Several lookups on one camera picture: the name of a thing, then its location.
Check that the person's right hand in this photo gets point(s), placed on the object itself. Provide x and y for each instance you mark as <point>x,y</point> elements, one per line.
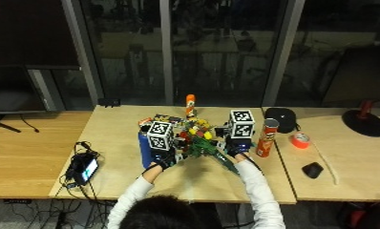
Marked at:
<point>237,148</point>

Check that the person's left hand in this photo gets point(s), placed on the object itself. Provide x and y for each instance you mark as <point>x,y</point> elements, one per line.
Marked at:
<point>165,159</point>

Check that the blue bottle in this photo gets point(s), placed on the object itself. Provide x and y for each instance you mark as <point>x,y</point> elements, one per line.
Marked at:
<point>145,149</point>

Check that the artificial flower bouquet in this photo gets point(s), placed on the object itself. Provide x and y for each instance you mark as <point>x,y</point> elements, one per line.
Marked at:
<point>200,140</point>

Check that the white marker cube on right glove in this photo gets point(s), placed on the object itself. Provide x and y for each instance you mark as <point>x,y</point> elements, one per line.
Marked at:
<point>241,124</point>

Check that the white marker cube on glove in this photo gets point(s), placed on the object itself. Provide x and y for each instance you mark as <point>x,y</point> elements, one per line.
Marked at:
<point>241,124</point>
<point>160,135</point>

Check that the white marker cube on left glove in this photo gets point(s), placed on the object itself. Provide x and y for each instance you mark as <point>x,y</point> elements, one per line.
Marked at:
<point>160,135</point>

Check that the red snack can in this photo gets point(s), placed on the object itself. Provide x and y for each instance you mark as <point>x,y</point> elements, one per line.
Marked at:
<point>266,137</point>

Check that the colourful snack packet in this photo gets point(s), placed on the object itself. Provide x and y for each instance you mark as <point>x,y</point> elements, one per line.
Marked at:
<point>168,119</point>

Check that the the person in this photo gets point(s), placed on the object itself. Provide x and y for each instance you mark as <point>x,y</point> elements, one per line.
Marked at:
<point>189,203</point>

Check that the orange tape roll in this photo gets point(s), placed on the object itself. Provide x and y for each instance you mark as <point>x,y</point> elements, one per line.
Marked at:
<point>301,140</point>

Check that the orange capped bottle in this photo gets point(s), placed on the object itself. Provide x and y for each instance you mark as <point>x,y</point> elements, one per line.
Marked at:
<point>190,105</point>

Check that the black computer mouse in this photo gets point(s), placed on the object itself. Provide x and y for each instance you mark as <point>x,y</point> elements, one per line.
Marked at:
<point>312,170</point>

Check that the small black box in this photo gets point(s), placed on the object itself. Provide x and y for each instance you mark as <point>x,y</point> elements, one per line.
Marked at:
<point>108,101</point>

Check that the black lamp base with red stem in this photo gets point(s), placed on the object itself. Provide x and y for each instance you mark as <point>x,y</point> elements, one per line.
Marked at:
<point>365,119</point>

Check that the red and black chair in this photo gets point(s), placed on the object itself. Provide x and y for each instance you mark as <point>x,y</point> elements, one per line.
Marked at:
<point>366,216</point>

